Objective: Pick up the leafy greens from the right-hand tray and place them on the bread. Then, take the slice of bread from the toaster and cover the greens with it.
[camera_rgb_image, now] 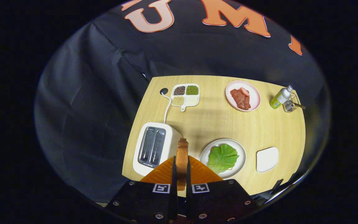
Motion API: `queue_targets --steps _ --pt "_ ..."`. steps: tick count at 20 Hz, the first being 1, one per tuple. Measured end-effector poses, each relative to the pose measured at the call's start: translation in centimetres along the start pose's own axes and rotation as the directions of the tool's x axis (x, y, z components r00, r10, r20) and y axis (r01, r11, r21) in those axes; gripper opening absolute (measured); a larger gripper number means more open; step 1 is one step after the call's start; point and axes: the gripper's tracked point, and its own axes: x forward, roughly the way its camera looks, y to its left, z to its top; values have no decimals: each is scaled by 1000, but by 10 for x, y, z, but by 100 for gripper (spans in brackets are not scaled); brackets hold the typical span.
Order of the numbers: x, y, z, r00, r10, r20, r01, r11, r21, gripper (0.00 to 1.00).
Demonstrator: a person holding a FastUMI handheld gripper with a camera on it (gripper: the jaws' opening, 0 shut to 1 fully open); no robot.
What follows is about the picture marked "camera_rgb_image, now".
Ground toasted bread slice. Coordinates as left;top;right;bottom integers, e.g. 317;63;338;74
175;138;189;191

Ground pink plate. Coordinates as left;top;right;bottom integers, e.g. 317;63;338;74
225;81;261;112

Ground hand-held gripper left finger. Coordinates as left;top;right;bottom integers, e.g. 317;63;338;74
104;156;178;223

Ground brown meat slices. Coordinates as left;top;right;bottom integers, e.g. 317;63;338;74
230;89;251;110

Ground green lettuce leaf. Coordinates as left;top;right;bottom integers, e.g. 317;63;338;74
207;144;240;175

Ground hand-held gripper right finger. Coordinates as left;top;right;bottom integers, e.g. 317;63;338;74
186;156;260;223

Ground white toaster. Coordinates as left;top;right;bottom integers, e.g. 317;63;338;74
132;122;182;177

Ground white toaster cable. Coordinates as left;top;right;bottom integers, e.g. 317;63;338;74
163;92;172;124

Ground metal bottle with green label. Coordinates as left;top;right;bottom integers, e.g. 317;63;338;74
269;85;293;109

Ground round white plate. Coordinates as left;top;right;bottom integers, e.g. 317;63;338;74
200;138;247;180

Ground square white plate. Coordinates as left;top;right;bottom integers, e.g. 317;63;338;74
256;147;279;173

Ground wire basket with wooden handle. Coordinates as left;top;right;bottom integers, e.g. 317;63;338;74
282;93;306;113

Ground white divided tray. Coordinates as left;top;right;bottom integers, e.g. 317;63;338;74
171;83;200;112

